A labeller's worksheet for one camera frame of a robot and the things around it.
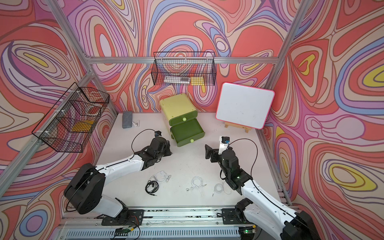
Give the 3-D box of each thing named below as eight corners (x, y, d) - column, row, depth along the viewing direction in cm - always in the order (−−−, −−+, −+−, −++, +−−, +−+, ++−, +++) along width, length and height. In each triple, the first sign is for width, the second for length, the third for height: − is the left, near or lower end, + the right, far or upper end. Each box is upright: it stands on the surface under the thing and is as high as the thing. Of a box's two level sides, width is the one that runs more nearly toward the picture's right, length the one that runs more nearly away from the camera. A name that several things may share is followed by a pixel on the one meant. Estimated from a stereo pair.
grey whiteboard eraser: (122, 128, 112) (121, 126, 110) (123, 113, 122) (122, 111, 120) (132, 127, 113) (131, 124, 111) (132, 112, 123) (131, 109, 121)
